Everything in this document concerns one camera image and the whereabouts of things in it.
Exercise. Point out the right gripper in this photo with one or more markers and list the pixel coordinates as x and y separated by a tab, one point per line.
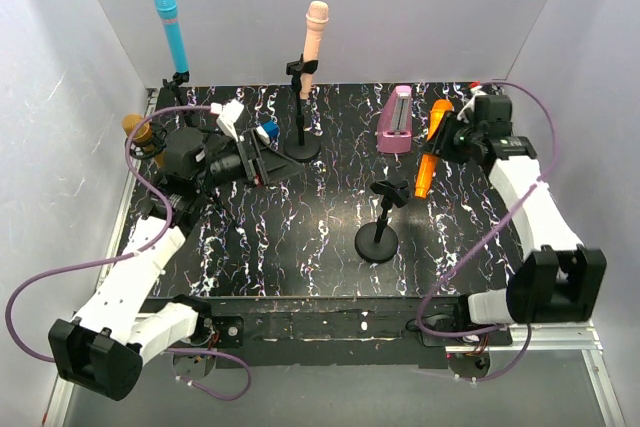
447	132

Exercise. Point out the pink microphone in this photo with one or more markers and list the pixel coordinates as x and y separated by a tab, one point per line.
316	20

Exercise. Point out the black round-base mic stand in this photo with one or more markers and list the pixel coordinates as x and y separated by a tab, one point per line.
302	146

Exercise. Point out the blue and white block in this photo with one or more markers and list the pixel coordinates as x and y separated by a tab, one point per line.
268	132

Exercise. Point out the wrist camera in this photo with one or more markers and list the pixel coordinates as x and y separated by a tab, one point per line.
226	117
466	114

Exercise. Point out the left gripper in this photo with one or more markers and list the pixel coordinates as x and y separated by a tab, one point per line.
252	159

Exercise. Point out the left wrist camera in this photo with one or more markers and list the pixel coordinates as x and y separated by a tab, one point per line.
226	117

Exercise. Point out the pink metronome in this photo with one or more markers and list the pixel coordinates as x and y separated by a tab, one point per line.
394	129

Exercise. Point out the gold microphone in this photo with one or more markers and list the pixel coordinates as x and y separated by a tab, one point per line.
130	122

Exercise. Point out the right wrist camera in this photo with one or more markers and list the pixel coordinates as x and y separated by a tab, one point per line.
466	114

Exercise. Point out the orange microphone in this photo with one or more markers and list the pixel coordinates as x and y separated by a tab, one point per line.
429	157

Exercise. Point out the blue microphone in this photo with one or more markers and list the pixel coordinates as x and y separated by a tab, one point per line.
167	11

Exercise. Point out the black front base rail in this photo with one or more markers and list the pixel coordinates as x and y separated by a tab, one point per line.
344	331

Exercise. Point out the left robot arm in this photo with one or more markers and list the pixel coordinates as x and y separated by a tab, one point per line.
105	346

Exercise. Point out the black tripod mic stand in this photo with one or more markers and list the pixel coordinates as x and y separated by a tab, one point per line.
174	86

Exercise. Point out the shock-mount tripod mic stand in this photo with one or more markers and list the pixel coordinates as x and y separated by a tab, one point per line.
149	143

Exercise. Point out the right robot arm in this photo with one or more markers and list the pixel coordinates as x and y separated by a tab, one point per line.
559	279

